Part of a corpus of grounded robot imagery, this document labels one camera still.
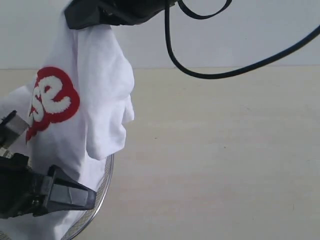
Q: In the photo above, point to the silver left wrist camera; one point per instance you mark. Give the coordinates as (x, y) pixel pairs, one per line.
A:
(12, 127)

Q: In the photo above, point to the oval wire mesh basket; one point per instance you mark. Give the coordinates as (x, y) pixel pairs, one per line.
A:
(60, 225)

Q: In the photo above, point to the white t-shirt red logo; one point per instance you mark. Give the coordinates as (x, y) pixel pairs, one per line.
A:
(76, 106)

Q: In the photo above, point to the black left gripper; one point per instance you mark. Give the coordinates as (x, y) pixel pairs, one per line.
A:
(23, 191)

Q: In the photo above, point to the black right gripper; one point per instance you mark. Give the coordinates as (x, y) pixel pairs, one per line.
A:
(81, 14)

